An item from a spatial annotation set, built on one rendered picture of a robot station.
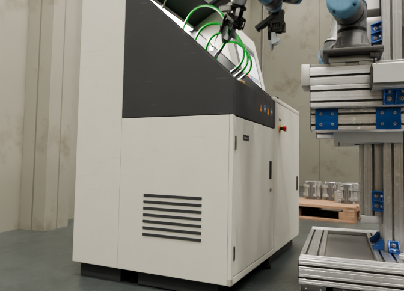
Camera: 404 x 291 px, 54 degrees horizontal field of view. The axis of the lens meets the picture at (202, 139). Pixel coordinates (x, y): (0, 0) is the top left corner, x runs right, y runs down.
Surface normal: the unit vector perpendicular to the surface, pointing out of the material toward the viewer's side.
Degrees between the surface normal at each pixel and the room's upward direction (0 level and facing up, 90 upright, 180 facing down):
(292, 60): 90
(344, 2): 97
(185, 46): 90
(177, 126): 90
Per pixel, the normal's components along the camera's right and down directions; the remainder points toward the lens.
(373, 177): -0.32, -0.07
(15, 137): 0.95, 0.00
